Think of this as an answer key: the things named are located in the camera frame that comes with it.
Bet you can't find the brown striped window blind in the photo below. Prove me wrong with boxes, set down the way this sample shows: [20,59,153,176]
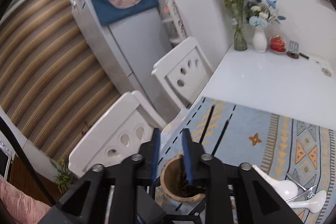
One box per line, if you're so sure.
[0,0,124,161]

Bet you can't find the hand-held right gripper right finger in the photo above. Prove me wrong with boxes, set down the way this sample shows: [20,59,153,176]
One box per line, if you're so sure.
[182,128,305,224]

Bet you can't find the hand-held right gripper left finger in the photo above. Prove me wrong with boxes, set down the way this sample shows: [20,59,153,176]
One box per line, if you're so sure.
[39,127,168,224]

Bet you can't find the clear glass vase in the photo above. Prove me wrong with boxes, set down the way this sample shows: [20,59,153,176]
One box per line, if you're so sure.
[233,18,248,51]

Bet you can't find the black cable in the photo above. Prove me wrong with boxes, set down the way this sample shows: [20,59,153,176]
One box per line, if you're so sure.
[0,116,55,207]

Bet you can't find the green potted plant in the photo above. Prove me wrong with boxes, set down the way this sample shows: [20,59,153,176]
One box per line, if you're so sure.
[51,157,75,194]

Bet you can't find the brown clay pot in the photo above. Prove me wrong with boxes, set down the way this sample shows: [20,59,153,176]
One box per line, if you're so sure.
[160,152,208,203]

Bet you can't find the white ceramic vase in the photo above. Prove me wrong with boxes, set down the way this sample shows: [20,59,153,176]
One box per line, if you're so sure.
[253,26,268,53]

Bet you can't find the white appliance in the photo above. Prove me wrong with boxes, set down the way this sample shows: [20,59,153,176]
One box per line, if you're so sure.
[0,132,15,181]

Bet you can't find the brown wooden cabinet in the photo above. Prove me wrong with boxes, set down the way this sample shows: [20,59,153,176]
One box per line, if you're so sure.
[8,153,61,206]

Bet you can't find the grey phone stand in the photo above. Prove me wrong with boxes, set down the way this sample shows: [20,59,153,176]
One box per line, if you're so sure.
[287,40,300,59]

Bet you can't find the white refrigerator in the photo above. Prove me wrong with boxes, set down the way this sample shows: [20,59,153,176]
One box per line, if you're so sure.
[71,0,189,114]

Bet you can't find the white dimpled rice paddle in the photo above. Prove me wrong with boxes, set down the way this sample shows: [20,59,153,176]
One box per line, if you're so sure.
[251,164,299,197]
[285,190,328,214]

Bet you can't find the white corner shelf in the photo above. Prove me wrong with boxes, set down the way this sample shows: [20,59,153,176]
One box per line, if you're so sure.
[160,0,189,46]

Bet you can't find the white dining chair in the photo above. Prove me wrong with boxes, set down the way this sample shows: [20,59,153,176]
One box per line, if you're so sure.
[151,36,214,111]
[68,90,167,178]

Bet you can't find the pink cloth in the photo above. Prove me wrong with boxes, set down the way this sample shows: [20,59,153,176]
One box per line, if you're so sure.
[0,177,51,224]

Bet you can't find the red lidded tea cup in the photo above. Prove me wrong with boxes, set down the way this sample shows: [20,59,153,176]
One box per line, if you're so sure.
[270,35,288,54]

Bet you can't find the blue white artificial flowers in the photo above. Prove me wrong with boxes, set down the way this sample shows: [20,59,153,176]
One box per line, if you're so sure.
[244,0,286,29]

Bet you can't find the patterned blue woven table mat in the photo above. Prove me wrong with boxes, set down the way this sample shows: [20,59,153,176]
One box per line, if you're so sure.
[155,97,336,224]

